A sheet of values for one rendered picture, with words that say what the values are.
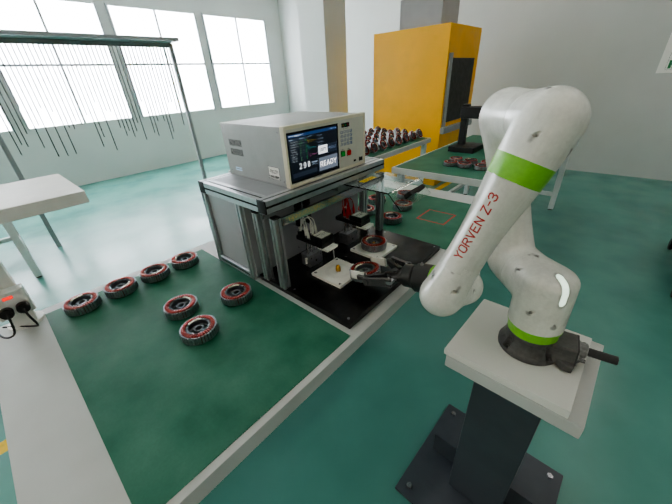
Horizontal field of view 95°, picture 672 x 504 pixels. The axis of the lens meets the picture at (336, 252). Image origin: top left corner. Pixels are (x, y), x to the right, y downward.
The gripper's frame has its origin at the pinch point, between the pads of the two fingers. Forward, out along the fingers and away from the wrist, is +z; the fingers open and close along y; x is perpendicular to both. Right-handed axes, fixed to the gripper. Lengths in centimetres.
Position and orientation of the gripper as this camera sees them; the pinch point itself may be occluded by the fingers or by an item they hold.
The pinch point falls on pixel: (365, 267)
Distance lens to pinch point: 111.4
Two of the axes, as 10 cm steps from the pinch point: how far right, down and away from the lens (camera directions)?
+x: -2.0, -9.1, -3.6
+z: -7.2, -1.1, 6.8
